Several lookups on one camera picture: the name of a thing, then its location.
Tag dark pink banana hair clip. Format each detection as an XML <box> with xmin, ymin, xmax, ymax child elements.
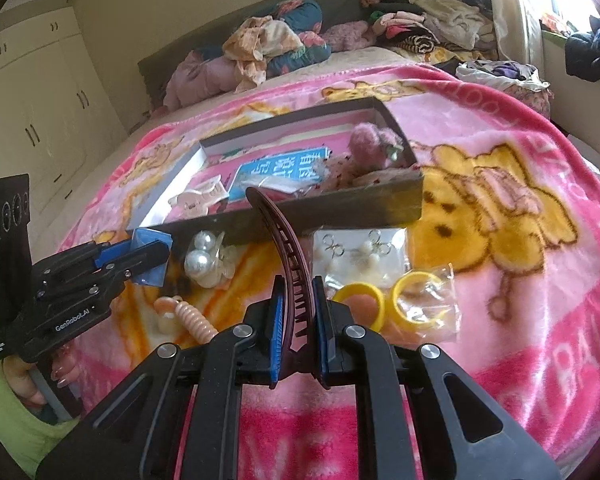
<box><xmin>246</xmin><ymin>188</ymin><xmax>315</xmax><ymax>380</ymax></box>

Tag pearl earrings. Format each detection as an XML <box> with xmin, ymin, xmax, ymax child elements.
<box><xmin>311</xmin><ymin>228</ymin><xmax>411</xmax><ymax>290</ymax></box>

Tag peach spiral hair tie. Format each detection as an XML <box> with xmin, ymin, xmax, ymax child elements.
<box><xmin>151</xmin><ymin>294</ymin><xmax>221</xmax><ymax>346</ymax></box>

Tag large pearl hair clip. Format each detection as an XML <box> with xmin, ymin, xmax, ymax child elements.
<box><xmin>183</xmin><ymin>231</ymin><xmax>238</xmax><ymax>289</ymax></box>

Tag yellow hoop earrings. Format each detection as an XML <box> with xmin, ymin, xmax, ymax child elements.
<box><xmin>332</xmin><ymin>264</ymin><xmax>462</xmax><ymax>348</ymax></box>

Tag clear bag with grey card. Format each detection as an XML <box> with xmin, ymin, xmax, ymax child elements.
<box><xmin>244</xmin><ymin>174</ymin><xmax>320</xmax><ymax>195</ymax></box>

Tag pink fluffy hair tie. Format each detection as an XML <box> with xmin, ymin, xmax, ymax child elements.
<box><xmin>346</xmin><ymin>121</ymin><xmax>406</xmax><ymax>172</ymax></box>

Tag green left sleeve forearm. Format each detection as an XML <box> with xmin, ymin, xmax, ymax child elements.
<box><xmin>0</xmin><ymin>356</ymin><xmax>78</xmax><ymax>478</ymax></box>

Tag left hand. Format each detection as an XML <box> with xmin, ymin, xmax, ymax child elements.
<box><xmin>2</xmin><ymin>344</ymin><xmax>81</xmax><ymax>410</ymax></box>

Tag blue square card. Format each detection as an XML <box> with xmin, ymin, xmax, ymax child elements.
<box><xmin>131</xmin><ymin>228</ymin><xmax>173</xmax><ymax>287</ymax></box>

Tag white bow hair clip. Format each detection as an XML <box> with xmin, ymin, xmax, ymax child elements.
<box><xmin>168</xmin><ymin>179</ymin><xmax>230</xmax><ymax>219</ymax></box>

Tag floral fabric scrunchie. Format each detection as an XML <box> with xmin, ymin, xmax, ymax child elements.
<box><xmin>309</xmin><ymin>155</ymin><xmax>415</xmax><ymax>195</ymax></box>

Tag cream wardrobe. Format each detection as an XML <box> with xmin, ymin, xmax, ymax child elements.
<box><xmin>0</xmin><ymin>8</ymin><xmax>126</xmax><ymax>240</ymax></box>

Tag shallow pink cardboard box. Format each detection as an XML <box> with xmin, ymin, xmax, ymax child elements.
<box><xmin>130</xmin><ymin>98</ymin><xmax>424</xmax><ymax>240</ymax></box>

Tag pink floral pillow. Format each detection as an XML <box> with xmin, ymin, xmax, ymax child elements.
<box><xmin>162</xmin><ymin>50</ymin><xmax>238</xmax><ymax>112</ymax></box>

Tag pink cartoon bear blanket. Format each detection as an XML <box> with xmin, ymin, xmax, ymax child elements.
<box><xmin>57</xmin><ymin>63</ymin><xmax>600</xmax><ymax>480</ymax></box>

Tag orange floral crumpled cloth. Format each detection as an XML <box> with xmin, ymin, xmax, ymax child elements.
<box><xmin>222</xmin><ymin>15</ymin><xmax>303</xmax><ymax>92</ymax></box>

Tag beige bed sheet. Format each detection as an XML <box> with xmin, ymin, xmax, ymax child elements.
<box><xmin>31</xmin><ymin>47</ymin><xmax>414</xmax><ymax>260</ymax></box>

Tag small pink knitted garment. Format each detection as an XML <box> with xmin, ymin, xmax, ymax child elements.
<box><xmin>322</xmin><ymin>21</ymin><xmax>376</xmax><ymax>52</ymax></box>

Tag dark teal floral quilt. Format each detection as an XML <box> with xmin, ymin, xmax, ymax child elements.
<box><xmin>195</xmin><ymin>0</ymin><xmax>332</xmax><ymax>79</ymax></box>

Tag floral laundry bag with clothes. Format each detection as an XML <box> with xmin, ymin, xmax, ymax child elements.
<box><xmin>455</xmin><ymin>60</ymin><xmax>553</xmax><ymax>119</ymax></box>

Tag dark green headboard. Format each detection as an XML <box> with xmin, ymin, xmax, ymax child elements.
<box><xmin>136</xmin><ymin>0</ymin><xmax>366</xmax><ymax>109</ymax></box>

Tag white paper box on floor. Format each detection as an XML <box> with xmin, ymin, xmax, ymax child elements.
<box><xmin>567</xmin><ymin>134</ymin><xmax>600</xmax><ymax>180</ymax></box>

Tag pile of clothes on bed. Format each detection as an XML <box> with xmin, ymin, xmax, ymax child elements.
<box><xmin>361</xmin><ymin>0</ymin><xmax>498</xmax><ymax>63</ymax></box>

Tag cream curtain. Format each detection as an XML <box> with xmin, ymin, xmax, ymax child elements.
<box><xmin>491</xmin><ymin>0</ymin><xmax>545</xmax><ymax>77</ymax></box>

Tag dark jacket on windowsill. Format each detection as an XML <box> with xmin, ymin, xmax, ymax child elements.
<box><xmin>565</xmin><ymin>16</ymin><xmax>600</xmax><ymax>82</ymax></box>

